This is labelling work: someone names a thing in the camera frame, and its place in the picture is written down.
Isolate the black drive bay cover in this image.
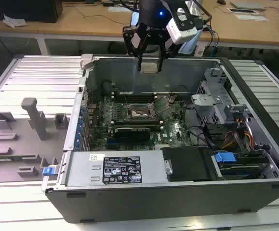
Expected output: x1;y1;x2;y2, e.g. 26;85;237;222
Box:
160;146;214;182

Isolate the CPU socket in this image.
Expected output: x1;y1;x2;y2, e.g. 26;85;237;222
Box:
127;103;156;121

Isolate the black hard disk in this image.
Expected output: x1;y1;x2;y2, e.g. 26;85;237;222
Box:
218;157;269;180

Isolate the silver CPU plate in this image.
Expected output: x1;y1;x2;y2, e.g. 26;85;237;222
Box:
141;63;159;74

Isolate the black RAM stick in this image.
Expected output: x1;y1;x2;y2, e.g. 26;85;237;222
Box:
109;123;164;132

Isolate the white paper sheet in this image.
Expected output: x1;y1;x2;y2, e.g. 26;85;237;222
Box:
108;6;133;13

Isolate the blue hanging cable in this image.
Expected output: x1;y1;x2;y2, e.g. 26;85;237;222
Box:
208;23;220;58

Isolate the black internal cable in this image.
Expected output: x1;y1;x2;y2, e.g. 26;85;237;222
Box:
182;101;217;148

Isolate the wooden desk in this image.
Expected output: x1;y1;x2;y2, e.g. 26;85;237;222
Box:
0;0;279;52

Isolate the black round board component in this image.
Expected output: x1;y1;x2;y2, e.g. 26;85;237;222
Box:
102;80;114;97

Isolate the green motherboard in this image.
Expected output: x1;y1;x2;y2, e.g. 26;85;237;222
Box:
86;92;195;151

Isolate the metal socket cover frame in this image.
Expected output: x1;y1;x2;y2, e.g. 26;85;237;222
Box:
151;95;177;116

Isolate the orange yellow wire bundle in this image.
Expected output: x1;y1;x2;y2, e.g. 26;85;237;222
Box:
222;117;254;150

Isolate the grey case hinge block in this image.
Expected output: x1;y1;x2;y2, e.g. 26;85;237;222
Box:
80;53;96;71

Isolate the silver drive cage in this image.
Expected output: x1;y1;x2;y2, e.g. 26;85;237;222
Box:
191;67;253;126

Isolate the black open PC case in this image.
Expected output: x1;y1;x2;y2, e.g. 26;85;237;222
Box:
40;53;279;224

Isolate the green RAM stick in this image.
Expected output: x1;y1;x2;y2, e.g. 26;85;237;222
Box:
0;156;24;162

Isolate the silver power supply box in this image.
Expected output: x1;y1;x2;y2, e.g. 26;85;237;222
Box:
64;151;173;187

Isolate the white crumpled paper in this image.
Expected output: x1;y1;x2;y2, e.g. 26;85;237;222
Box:
3;13;28;28

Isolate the grey parts rack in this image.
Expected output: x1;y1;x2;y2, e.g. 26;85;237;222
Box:
0;97;70;184

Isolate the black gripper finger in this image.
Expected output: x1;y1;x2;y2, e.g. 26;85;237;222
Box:
158;38;180;72
122;25;149;72

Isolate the black box on desk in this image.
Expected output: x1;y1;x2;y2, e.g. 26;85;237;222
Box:
0;0;64;24

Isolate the grey flat laptop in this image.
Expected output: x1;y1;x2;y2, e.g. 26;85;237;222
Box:
230;0;267;11

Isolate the black camera cable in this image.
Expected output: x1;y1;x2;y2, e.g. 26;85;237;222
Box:
193;0;213;32

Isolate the blue disk carrier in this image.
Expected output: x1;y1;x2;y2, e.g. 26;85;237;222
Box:
214;151;237;167

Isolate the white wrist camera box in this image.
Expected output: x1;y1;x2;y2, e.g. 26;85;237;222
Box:
166;6;204;46

